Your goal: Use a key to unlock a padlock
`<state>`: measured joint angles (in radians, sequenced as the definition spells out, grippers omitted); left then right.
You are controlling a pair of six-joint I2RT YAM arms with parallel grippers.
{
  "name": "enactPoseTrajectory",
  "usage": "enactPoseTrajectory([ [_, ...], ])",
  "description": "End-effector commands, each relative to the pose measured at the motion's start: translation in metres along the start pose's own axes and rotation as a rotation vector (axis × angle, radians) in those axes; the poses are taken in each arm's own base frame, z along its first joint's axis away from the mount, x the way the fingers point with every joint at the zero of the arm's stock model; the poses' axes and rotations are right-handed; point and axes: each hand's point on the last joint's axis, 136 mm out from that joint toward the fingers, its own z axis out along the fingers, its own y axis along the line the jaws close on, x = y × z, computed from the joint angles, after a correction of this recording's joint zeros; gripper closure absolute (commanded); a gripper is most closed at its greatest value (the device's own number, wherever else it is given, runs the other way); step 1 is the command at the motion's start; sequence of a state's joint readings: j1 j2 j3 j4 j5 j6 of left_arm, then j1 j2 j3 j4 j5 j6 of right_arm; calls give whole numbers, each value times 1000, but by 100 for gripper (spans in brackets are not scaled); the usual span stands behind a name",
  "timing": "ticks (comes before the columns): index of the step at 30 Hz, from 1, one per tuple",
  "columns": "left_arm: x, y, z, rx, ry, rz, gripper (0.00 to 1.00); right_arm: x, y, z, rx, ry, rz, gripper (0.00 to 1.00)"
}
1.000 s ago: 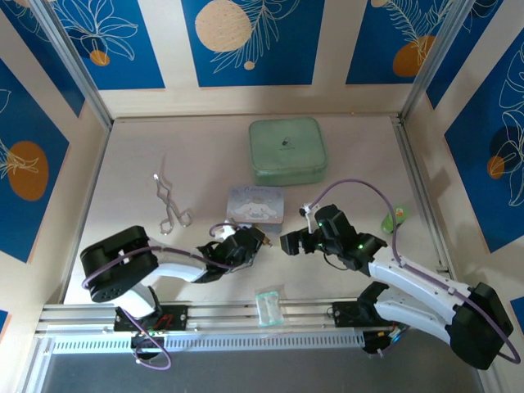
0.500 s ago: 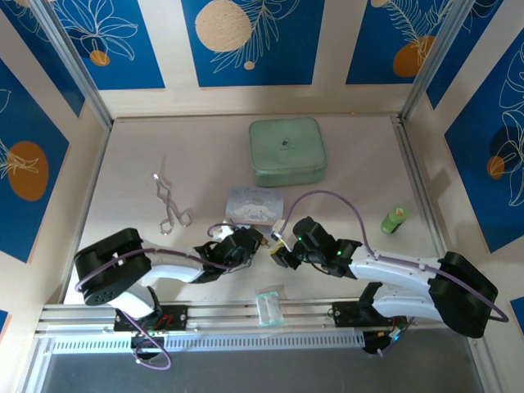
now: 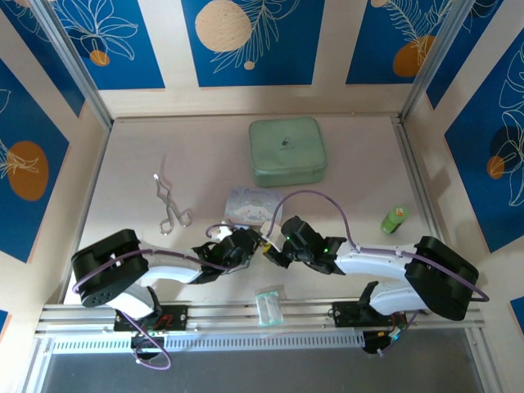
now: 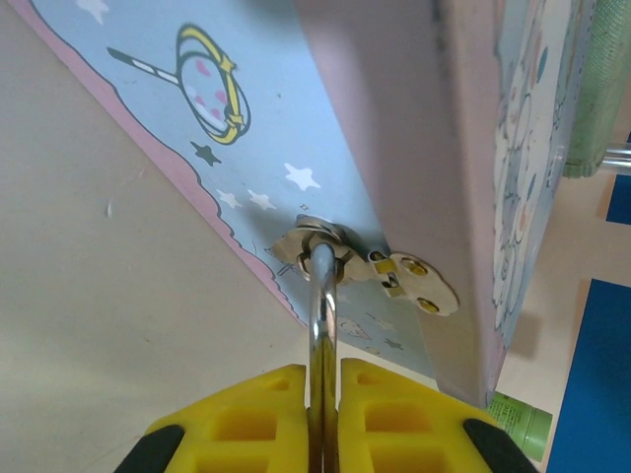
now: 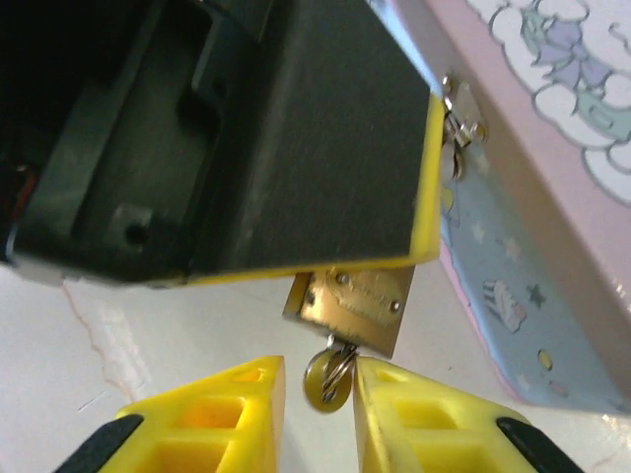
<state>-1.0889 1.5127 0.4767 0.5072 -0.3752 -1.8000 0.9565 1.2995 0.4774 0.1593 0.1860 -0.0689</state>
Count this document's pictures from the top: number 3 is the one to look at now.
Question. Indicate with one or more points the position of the small brass padlock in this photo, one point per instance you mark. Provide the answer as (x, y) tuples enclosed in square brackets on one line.
[(266, 247)]

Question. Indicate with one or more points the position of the cartoon dog tin box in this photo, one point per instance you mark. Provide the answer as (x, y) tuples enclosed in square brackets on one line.
[(249, 204)]

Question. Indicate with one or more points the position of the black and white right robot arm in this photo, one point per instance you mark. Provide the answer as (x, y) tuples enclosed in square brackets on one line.
[(442, 278)]

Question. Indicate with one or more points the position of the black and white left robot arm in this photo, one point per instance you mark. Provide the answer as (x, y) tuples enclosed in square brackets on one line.
[(106, 266)]

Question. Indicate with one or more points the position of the clear plastic packet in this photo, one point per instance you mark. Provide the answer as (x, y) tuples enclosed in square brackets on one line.
[(269, 307)]

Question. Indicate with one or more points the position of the metal scissor tongs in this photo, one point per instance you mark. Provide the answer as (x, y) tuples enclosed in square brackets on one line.
[(172, 213)]

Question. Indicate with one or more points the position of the small green bottle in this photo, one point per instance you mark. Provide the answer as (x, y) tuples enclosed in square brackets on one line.
[(395, 219)]

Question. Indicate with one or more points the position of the mint green zip pouch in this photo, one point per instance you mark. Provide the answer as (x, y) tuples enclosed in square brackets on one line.
[(286, 149)]

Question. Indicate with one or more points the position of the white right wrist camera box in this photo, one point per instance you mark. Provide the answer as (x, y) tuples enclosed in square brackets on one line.
[(273, 237)]

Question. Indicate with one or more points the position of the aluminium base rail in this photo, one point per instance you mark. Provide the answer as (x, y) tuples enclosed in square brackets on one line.
[(229, 315)]

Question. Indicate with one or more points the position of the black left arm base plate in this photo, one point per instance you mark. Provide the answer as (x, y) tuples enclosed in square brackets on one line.
[(176, 317)]

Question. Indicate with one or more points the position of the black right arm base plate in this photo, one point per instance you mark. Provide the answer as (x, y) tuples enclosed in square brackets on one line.
[(346, 315)]

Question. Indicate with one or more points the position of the aluminium side rail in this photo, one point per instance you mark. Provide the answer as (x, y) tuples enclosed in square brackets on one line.
[(413, 151)]

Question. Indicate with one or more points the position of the aluminium frame post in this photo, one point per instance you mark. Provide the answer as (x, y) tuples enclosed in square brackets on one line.
[(430, 57), (73, 61)]

